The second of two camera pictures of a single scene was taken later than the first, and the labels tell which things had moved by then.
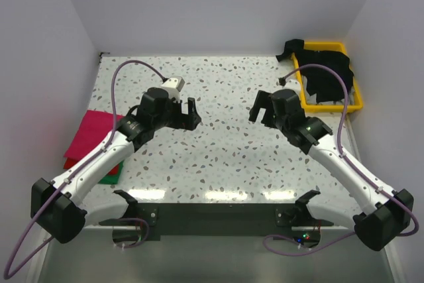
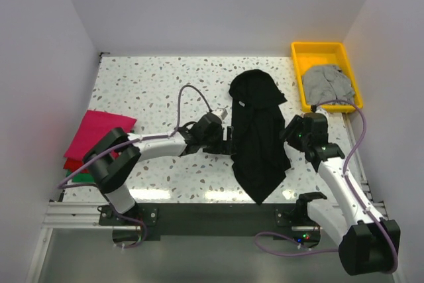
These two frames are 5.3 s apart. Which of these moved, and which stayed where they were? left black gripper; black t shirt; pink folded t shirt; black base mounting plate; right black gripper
Moved: right black gripper; black t shirt; left black gripper
Stayed: black base mounting plate; pink folded t shirt
